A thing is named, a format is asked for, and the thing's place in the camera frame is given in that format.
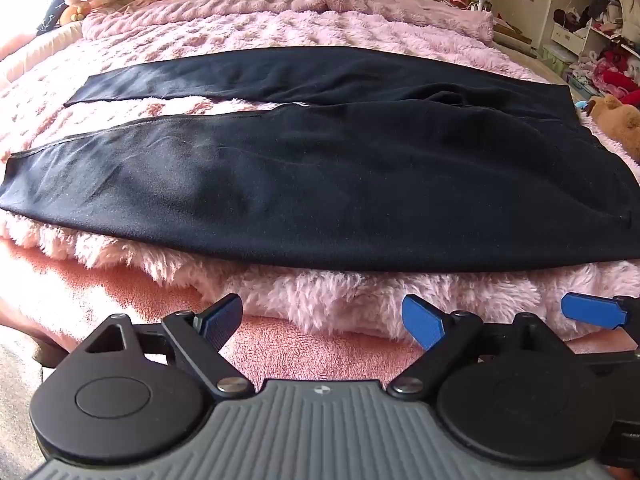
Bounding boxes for black pants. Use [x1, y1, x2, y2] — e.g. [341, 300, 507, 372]
[1, 47, 639, 272]

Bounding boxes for pink bed sheet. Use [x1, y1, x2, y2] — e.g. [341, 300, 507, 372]
[1, 240, 639, 382]

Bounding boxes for brown plush on floor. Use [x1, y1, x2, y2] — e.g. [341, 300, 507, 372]
[586, 94, 640, 162]

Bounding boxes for white open wardrobe shelf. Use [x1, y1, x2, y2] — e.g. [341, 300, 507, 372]
[539, 0, 640, 91]

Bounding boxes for dark blue cushion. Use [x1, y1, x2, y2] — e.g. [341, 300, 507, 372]
[37, 0, 67, 36]

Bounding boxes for white table lamp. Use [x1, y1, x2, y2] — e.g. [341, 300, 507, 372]
[468, 0, 492, 12]

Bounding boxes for orange plush toy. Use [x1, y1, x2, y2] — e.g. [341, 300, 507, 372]
[58, 0, 92, 26]

